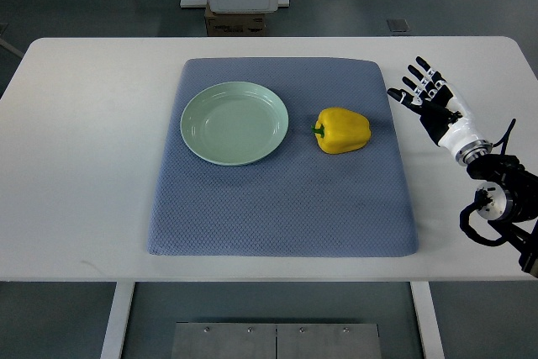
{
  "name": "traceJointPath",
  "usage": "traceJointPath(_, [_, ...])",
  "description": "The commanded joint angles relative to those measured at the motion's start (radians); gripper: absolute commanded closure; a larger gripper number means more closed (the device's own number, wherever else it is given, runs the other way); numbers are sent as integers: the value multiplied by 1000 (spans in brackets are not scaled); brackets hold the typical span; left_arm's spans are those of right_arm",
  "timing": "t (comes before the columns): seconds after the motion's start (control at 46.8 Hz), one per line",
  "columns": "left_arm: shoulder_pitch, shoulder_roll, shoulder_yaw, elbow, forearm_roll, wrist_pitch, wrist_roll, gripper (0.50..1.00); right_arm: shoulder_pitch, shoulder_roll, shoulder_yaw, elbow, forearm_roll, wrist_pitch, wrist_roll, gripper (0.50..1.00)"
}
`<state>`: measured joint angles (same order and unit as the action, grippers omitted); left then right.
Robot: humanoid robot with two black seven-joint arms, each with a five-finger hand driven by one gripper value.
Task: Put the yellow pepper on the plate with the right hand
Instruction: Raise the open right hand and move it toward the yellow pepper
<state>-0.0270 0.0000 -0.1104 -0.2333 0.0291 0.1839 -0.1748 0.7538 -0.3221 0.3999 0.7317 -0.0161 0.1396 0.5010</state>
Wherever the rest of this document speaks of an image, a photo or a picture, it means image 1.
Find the blue quilted mat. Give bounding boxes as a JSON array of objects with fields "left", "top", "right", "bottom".
[{"left": 147, "top": 57, "right": 419, "bottom": 257}]

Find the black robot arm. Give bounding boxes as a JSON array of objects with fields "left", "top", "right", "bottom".
[{"left": 459, "top": 154, "right": 537, "bottom": 277}]

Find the white table frame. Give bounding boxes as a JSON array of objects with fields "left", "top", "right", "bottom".
[{"left": 100, "top": 281, "right": 448, "bottom": 358}]

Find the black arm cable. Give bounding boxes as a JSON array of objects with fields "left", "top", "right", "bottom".
[{"left": 491, "top": 118, "right": 517, "bottom": 155}]

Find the cardboard box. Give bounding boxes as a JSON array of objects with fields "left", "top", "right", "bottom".
[{"left": 204, "top": 3, "right": 266, "bottom": 37}]

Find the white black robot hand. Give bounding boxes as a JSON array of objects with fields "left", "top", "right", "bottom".
[{"left": 388, "top": 56, "right": 493, "bottom": 166}]

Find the grey floor outlet cover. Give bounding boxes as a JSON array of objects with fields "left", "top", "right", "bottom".
[{"left": 387, "top": 18, "right": 410, "bottom": 33}]

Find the metal floor plate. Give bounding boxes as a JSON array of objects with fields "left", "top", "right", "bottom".
[{"left": 171, "top": 323, "right": 382, "bottom": 358}]

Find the yellow bell pepper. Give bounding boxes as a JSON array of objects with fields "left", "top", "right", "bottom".
[{"left": 311, "top": 107, "right": 372, "bottom": 155}]

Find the light green plate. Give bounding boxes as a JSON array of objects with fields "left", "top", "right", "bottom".
[{"left": 180, "top": 82, "right": 289, "bottom": 166}]

